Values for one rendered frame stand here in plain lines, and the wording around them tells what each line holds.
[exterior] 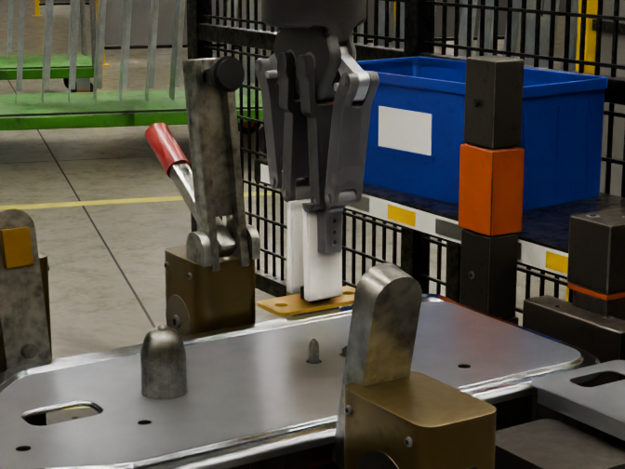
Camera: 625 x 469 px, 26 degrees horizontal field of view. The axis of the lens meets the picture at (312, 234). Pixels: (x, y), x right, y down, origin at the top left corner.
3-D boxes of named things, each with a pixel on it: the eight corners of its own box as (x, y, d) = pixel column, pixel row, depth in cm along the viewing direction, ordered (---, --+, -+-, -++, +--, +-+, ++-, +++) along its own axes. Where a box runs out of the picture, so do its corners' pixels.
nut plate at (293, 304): (280, 317, 98) (280, 301, 97) (254, 305, 101) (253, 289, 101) (376, 300, 102) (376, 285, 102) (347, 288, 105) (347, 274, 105)
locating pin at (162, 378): (154, 423, 94) (152, 333, 93) (134, 410, 97) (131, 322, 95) (194, 415, 96) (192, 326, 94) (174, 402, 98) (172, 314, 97)
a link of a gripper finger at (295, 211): (291, 203, 99) (286, 201, 100) (291, 294, 101) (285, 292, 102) (325, 198, 101) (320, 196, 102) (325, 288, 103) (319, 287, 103)
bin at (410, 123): (502, 215, 139) (507, 88, 136) (315, 173, 162) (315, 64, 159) (606, 195, 149) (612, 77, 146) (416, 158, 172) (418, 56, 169)
